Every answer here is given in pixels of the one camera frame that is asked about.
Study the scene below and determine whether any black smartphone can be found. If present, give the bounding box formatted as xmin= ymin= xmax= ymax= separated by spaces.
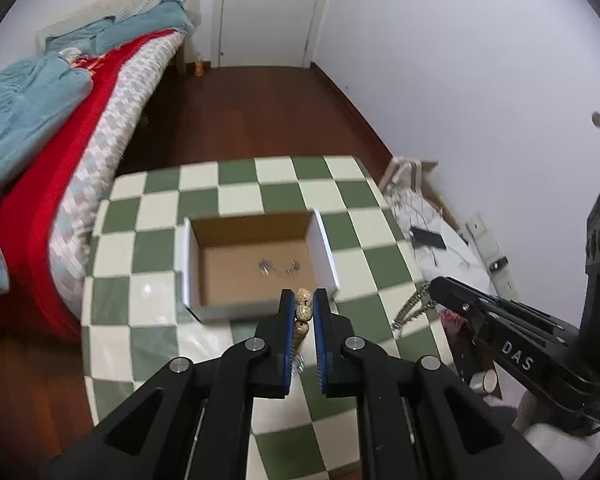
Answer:
xmin=409 ymin=226 xmax=447 ymax=251

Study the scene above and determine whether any bed with red blanket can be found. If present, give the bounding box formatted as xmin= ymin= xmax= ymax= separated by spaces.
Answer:
xmin=0 ymin=0 xmax=197 ymax=306

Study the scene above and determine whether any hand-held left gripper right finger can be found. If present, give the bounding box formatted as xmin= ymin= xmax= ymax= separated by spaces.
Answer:
xmin=312 ymin=288 xmax=564 ymax=480

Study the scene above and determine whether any green white checkered tablecloth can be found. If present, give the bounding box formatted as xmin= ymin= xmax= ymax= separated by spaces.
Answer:
xmin=80 ymin=156 xmax=456 ymax=480

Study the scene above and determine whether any red blanket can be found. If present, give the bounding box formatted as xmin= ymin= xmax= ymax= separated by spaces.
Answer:
xmin=0 ymin=31 xmax=187 ymax=341

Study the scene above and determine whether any light wooden frame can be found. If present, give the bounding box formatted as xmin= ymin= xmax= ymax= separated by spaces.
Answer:
xmin=377 ymin=156 xmax=461 ymax=223

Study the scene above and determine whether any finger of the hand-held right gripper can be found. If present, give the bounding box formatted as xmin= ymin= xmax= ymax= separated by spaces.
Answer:
xmin=427 ymin=276 xmax=588 ymax=412

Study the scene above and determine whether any white cardboard box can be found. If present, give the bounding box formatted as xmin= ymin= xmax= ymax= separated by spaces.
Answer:
xmin=176 ymin=209 xmax=341 ymax=323

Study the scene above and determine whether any white patterned cloth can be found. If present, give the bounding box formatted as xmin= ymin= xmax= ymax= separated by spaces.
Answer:
xmin=382 ymin=180 xmax=496 ymax=306

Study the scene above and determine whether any white door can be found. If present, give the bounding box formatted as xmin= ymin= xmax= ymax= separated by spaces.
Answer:
xmin=212 ymin=0 xmax=337 ymax=68

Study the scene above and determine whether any white power strip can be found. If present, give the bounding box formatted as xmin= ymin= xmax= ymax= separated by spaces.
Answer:
xmin=466 ymin=212 xmax=518 ymax=301

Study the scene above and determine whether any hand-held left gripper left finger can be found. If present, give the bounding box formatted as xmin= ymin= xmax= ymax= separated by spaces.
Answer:
xmin=45 ymin=288 xmax=297 ymax=480

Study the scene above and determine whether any patterned bed mattress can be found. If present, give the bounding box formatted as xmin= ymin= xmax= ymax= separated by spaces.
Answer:
xmin=47 ymin=35 xmax=186 ymax=318

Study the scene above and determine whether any white tape roll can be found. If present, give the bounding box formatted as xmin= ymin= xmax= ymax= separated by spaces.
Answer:
xmin=469 ymin=370 xmax=501 ymax=394

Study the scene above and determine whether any beige speckled bead bracelet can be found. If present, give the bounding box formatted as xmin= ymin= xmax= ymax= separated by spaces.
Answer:
xmin=292 ymin=287 xmax=314 ymax=342

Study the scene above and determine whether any metal chain necklace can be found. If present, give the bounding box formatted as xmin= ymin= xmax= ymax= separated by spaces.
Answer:
xmin=390 ymin=282 xmax=437 ymax=332

